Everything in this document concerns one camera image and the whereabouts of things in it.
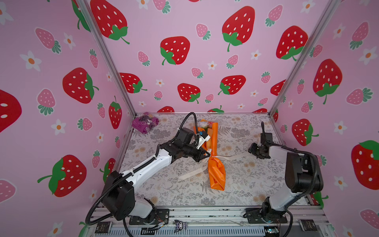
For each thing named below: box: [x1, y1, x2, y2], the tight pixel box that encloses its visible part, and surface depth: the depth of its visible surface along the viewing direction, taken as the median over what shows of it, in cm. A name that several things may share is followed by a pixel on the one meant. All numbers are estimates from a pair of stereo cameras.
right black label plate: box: [299, 219, 318, 232], surface depth 71 cm
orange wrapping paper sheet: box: [193, 119, 227, 192], surface depth 86 cm
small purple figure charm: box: [172, 219, 188, 234], surface depth 71 cm
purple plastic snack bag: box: [131, 111, 160, 134], surface depth 110 cm
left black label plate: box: [94, 221, 111, 234], surface depth 71 cm
